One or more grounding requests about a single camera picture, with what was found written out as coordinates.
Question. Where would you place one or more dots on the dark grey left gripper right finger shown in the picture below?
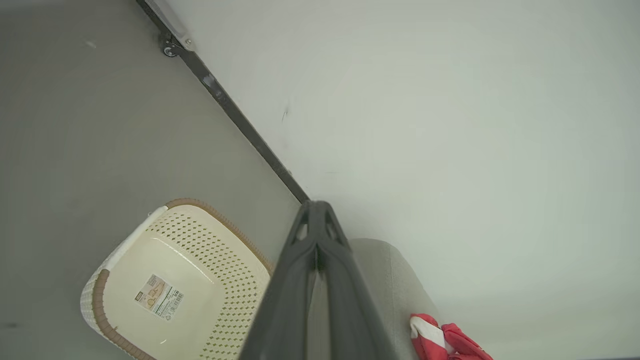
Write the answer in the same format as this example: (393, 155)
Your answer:
(352, 310)

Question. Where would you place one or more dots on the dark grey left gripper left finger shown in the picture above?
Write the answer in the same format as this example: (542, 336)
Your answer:
(285, 310)

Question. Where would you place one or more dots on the red and white cloth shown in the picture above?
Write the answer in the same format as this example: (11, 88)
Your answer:
(460, 345)

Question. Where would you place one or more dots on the grey fabric sofa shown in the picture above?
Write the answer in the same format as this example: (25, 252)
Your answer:
(395, 285)

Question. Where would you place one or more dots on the cream perforated laundry basket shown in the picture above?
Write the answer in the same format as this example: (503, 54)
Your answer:
(200, 260)

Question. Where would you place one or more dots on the paper label sticker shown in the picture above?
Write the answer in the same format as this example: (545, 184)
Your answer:
(159, 296)

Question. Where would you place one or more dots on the small black caster wheel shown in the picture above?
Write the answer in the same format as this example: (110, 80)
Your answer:
(170, 49)

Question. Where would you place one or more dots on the black wall baseboard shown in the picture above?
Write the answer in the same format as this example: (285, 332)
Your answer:
(240, 117)

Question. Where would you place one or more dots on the grey metal foot bracket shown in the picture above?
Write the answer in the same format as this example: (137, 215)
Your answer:
(172, 22)

